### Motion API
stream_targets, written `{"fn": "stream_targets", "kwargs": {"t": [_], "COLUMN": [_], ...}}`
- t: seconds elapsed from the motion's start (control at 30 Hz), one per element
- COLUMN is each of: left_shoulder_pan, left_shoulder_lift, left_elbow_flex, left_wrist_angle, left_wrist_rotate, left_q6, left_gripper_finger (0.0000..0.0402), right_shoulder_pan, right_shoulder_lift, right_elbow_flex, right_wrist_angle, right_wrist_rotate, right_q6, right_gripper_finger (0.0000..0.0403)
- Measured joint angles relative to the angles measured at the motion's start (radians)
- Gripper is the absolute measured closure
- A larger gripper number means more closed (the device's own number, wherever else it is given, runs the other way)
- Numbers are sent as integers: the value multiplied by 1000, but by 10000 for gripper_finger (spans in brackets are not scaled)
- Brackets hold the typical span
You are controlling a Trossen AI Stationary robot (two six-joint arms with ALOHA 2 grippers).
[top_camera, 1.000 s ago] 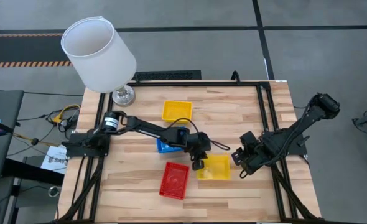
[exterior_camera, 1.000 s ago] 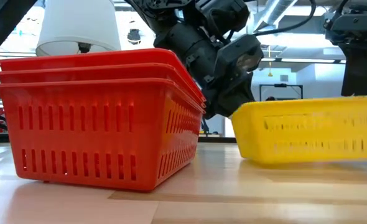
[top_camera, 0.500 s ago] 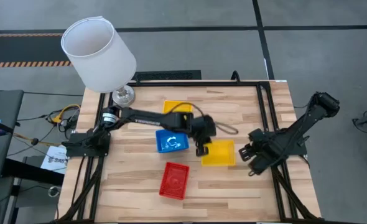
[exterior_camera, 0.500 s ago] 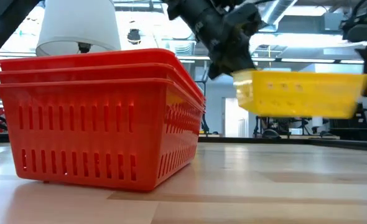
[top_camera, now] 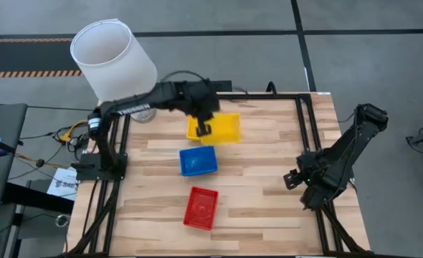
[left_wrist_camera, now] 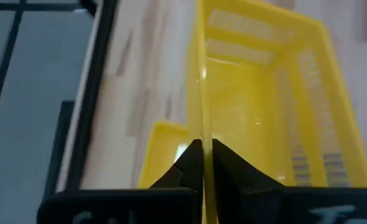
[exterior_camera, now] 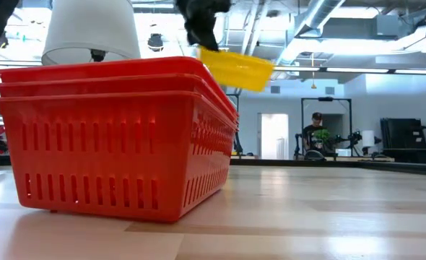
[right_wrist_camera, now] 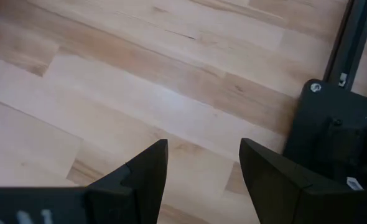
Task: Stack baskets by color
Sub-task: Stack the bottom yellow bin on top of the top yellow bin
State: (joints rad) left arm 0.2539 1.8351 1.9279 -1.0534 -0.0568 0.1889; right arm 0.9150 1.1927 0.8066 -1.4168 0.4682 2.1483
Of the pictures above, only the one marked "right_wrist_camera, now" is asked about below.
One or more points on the black aluminium table frame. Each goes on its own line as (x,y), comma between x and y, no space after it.
(351,37)

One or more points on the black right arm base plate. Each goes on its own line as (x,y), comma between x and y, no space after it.
(320,124)

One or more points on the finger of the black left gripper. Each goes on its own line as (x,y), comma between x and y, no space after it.
(140,186)
(273,193)

